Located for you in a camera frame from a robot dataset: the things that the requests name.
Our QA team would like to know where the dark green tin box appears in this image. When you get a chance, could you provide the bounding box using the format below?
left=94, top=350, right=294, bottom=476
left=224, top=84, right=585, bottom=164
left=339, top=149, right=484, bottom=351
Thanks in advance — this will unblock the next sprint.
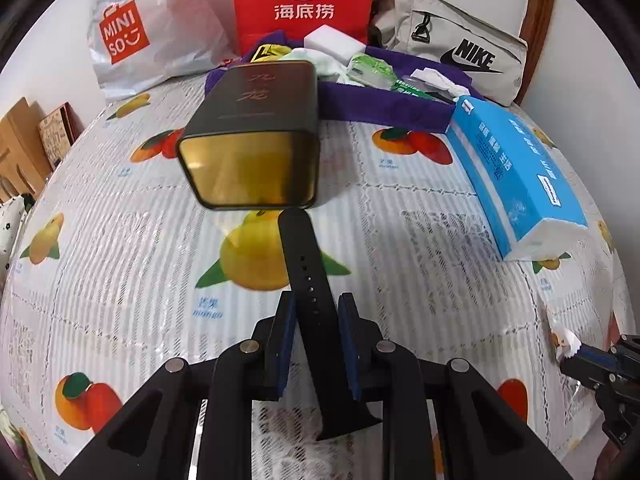
left=176, top=61, right=320, bottom=210

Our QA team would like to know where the brown wooden door frame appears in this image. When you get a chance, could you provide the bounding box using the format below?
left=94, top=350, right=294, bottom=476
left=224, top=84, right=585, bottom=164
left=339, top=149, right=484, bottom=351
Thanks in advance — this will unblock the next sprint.
left=515, top=0, right=554, bottom=104

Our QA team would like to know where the white Miniso plastic bag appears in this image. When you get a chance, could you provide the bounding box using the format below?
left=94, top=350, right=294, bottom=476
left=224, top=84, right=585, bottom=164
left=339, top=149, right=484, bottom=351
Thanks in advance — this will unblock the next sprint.
left=87, top=0, right=233, bottom=103

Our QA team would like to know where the wooden headboard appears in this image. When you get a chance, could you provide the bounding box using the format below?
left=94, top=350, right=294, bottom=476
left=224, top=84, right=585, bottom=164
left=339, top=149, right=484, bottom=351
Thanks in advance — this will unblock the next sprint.
left=0, top=98, right=52, bottom=203

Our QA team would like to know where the white sponge block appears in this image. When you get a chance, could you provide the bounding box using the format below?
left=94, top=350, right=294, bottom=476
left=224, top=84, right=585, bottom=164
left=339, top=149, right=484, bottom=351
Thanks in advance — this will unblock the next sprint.
left=303, top=24, right=366, bottom=65

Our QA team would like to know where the yellow black pouch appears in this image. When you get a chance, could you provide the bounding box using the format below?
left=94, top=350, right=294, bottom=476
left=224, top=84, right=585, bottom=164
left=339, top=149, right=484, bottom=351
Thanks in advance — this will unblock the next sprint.
left=250, top=44, right=292, bottom=63

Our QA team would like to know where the small snack sachet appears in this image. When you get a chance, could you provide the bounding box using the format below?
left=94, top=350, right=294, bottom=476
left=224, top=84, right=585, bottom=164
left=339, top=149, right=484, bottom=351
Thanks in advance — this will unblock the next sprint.
left=401, top=77, right=454, bottom=104

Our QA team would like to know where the white dotted pillow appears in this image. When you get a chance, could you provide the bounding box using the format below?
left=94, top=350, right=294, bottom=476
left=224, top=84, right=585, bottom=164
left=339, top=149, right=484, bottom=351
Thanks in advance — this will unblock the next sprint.
left=0, top=193, right=35, bottom=287

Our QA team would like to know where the white tissue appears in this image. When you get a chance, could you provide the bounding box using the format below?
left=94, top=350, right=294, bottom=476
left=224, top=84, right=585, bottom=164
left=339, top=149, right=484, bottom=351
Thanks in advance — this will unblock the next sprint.
left=411, top=67, right=471, bottom=101

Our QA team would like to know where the green flower wipes pack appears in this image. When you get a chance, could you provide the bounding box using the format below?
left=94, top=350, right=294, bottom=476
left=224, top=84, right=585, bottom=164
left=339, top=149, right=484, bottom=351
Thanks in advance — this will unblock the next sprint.
left=392, top=79, right=435, bottom=101

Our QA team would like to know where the black watch strap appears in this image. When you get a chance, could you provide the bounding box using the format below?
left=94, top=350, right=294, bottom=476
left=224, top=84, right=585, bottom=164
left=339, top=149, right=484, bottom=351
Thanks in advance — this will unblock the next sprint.
left=276, top=207, right=384, bottom=442

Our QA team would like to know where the fruit pattern tablecloth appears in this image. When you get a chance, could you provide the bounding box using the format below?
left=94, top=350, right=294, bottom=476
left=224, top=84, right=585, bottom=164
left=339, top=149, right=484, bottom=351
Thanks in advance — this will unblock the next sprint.
left=1, top=77, right=636, bottom=471

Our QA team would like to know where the green wet wipe packet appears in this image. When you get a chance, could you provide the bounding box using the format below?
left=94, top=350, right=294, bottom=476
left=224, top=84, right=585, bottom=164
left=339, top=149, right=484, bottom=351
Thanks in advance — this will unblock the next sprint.
left=347, top=53, right=397, bottom=90

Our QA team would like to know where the brown patterned book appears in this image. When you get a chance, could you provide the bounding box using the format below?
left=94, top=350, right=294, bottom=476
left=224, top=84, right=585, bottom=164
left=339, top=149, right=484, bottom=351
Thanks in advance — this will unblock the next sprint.
left=38, top=102, right=81, bottom=169

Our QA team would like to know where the blue tissue pack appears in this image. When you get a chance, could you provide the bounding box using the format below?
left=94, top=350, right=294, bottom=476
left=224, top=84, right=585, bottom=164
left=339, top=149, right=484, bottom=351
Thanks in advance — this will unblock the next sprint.
left=446, top=96, right=588, bottom=261

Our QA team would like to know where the grey Nike pouch bag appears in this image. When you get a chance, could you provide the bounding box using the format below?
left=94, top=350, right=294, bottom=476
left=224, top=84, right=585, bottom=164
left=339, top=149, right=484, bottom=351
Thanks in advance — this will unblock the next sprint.
left=370, top=0, right=528, bottom=106

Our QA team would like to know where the purple towel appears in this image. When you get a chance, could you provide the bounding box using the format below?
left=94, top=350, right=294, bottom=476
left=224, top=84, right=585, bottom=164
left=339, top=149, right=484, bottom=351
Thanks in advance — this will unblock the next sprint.
left=188, top=49, right=456, bottom=136

